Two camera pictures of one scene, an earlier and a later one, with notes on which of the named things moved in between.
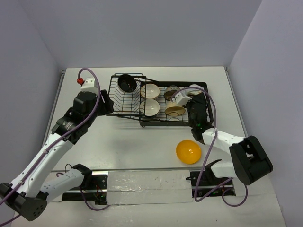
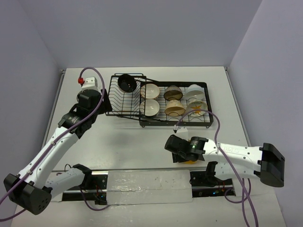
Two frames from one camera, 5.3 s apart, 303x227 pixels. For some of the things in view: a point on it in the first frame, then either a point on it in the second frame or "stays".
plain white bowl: x=193 y=91 stays
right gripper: x=200 y=98 -> x=176 y=158
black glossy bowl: x=127 y=82 stays
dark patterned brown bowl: x=169 y=91 stays
